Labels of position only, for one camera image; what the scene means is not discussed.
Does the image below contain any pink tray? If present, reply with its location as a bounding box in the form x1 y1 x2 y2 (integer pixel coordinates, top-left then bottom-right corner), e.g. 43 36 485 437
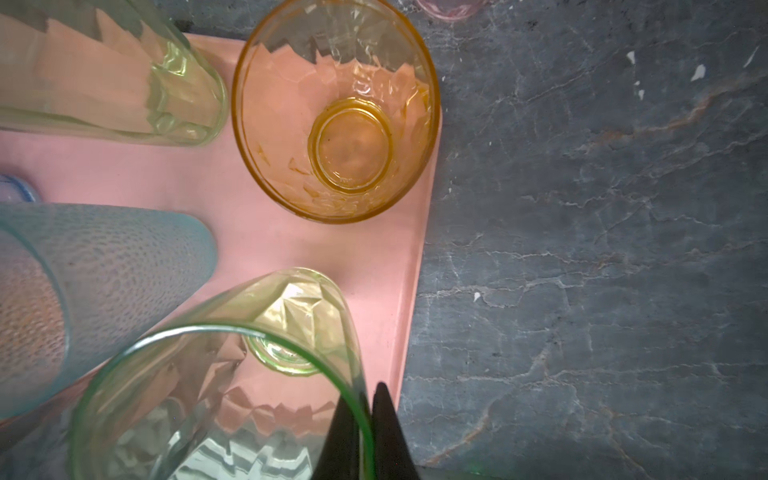
0 32 444 433

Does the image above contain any blue plastic cup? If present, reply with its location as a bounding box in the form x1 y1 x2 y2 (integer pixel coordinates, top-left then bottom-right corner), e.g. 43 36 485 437
0 174 41 203

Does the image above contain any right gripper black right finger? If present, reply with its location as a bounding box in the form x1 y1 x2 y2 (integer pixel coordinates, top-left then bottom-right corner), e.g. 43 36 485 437
372 382 420 480

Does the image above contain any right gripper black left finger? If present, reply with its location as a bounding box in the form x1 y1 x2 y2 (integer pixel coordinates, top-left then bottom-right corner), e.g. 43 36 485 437
311 397 360 480

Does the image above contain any pink plastic cup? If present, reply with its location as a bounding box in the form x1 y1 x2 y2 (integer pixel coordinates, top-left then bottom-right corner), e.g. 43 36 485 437
416 0 488 22

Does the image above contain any tall green plastic cup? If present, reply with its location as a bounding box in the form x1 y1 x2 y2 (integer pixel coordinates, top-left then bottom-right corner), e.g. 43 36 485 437
1 1 229 146

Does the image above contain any short yellow plastic cup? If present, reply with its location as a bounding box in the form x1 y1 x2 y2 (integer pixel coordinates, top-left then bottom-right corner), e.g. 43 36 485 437
232 1 441 224

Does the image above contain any teal plastic cup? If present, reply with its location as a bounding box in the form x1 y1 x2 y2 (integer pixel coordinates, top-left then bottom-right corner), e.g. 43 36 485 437
1 203 218 419

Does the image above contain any short green plastic cup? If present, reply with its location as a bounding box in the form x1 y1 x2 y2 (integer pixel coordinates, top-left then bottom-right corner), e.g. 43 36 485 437
70 267 375 479

